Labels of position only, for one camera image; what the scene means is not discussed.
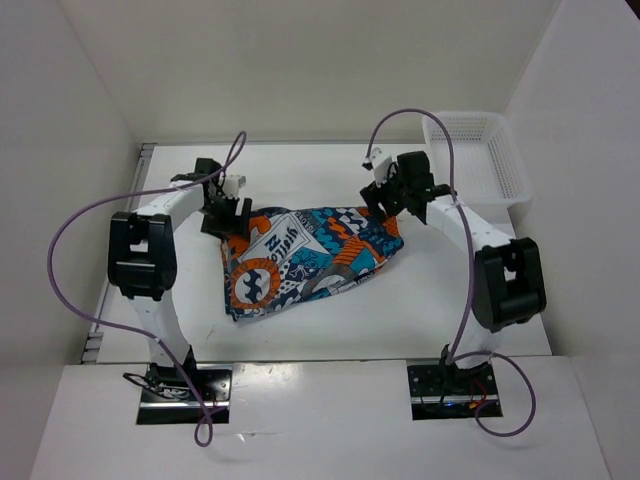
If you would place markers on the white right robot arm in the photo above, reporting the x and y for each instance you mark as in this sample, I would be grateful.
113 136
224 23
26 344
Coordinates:
506 280

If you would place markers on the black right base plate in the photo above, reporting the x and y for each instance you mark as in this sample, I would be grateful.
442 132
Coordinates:
440 392

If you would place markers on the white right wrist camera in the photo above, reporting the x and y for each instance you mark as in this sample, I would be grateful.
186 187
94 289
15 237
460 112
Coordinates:
381 165

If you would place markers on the colourful patterned shorts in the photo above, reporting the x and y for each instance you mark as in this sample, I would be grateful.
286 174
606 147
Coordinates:
296 256

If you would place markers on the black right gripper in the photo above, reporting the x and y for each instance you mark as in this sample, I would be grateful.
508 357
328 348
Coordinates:
371 197

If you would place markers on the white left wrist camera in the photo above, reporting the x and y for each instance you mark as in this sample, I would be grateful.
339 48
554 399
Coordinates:
231 185

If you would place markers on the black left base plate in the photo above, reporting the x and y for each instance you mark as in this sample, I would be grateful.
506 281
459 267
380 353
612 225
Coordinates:
169 401

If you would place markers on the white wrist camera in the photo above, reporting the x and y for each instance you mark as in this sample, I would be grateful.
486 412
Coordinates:
381 165
231 185

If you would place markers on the white perforated plastic basket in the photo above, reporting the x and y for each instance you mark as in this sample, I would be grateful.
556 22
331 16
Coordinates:
476 151

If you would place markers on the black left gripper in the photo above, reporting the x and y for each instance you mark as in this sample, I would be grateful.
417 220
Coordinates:
227 226

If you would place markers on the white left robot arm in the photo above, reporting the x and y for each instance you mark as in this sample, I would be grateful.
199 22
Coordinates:
169 349

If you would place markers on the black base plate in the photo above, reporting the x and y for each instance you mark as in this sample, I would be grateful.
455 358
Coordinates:
169 401
440 392

